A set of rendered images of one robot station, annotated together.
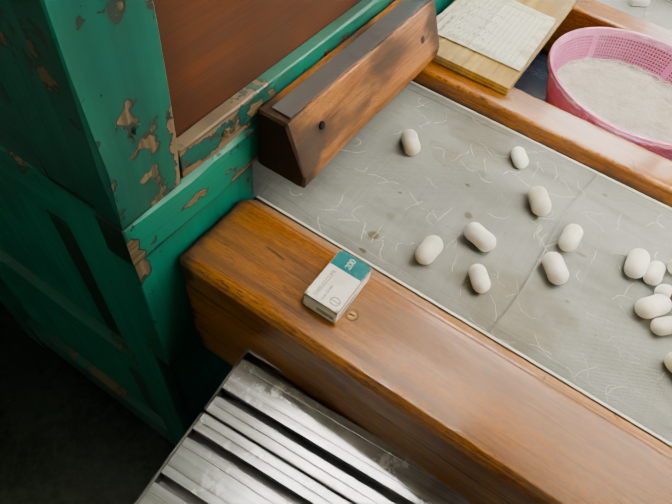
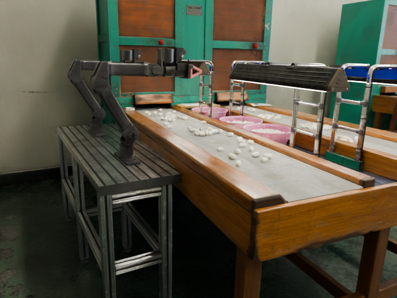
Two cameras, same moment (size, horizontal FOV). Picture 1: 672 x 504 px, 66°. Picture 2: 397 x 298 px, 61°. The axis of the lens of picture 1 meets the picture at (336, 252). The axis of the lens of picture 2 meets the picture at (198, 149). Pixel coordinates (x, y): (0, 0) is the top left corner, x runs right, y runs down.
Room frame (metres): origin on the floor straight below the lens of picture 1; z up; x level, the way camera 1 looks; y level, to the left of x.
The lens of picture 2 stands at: (-1.21, -1.96, 1.13)
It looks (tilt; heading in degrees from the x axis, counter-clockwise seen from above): 15 degrees down; 42
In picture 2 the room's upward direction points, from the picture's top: 1 degrees clockwise
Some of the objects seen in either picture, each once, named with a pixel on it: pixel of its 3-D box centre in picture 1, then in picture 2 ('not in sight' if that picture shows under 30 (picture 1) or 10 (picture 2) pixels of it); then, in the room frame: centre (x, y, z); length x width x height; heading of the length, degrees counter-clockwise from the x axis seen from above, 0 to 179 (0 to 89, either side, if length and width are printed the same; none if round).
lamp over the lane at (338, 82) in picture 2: not in sight; (277, 74); (-0.02, -1.30, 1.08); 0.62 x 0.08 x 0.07; 66
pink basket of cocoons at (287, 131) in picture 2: not in sight; (267, 136); (0.40, -1.03, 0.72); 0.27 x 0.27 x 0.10
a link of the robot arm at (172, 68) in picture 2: not in sight; (168, 69); (-0.09, -0.77, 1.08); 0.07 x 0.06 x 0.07; 161
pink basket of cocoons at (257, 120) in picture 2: not in sight; (240, 126); (0.51, -0.78, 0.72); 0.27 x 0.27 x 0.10
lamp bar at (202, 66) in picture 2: not in sight; (182, 67); (0.37, -0.42, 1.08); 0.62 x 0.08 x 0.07; 66
